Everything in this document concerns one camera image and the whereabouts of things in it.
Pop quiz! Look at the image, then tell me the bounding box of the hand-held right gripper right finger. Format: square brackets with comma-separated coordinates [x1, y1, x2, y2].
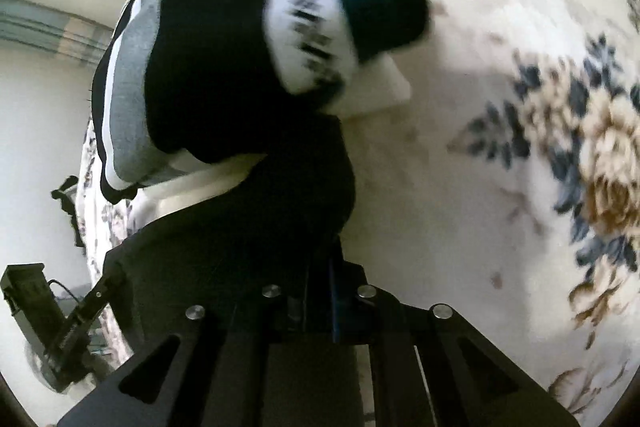
[329, 251, 582, 427]

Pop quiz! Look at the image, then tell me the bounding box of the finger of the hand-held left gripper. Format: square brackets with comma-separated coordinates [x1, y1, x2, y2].
[51, 277, 111, 359]

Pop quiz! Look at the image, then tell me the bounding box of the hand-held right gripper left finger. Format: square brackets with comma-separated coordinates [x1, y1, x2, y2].
[56, 254, 333, 427]

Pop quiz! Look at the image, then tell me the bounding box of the dark grey striped sweater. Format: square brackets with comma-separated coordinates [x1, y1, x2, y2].
[102, 114, 357, 360]

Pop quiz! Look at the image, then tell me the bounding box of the floral bed blanket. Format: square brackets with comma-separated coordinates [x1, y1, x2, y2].
[75, 0, 640, 427]

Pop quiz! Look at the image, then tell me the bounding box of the folded black striped sweater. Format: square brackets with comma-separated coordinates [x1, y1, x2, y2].
[90, 0, 432, 206]

